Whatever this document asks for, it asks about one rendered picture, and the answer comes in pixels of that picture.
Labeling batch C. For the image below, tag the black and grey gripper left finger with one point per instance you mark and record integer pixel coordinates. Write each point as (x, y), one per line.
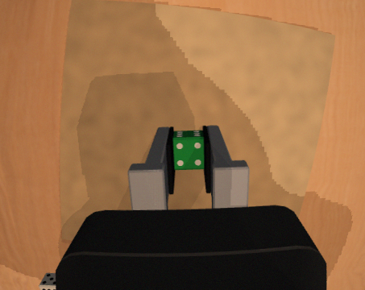
(147, 182)

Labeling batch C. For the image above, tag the green die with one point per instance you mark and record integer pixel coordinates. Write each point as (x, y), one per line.
(188, 148)

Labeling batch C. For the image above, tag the tan mat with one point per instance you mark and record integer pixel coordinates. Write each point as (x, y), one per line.
(132, 67)

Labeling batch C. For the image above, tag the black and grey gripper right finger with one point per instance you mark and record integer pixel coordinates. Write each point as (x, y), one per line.
(228, 181)

